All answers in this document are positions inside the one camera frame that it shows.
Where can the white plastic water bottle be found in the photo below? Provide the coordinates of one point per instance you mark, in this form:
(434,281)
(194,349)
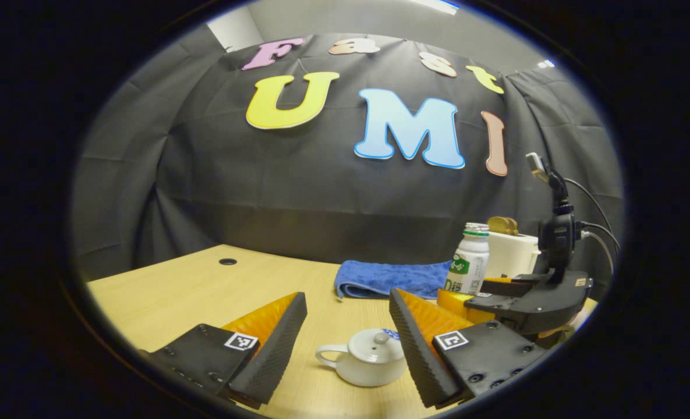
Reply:
(470,262)

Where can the white toaster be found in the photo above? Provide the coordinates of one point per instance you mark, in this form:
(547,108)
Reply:
(513,253)

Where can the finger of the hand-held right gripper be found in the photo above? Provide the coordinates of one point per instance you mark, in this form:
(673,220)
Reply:
(455,299)
(508,287)

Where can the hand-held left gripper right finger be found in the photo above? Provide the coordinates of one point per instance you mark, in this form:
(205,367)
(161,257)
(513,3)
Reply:
(417,349)

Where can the blue folded towel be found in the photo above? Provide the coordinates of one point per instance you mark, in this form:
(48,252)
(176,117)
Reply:
(379,279)

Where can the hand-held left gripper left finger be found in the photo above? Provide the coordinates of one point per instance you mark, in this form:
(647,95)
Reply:
(275,349)

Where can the white ceramic teacup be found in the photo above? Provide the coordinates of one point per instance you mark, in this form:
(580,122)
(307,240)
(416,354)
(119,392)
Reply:
(368,372)

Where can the brown toast slice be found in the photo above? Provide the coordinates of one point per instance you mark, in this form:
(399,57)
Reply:
(495,225)
(509,226)

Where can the black backdrop cloth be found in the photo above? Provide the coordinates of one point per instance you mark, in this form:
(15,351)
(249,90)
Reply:
(263,186)

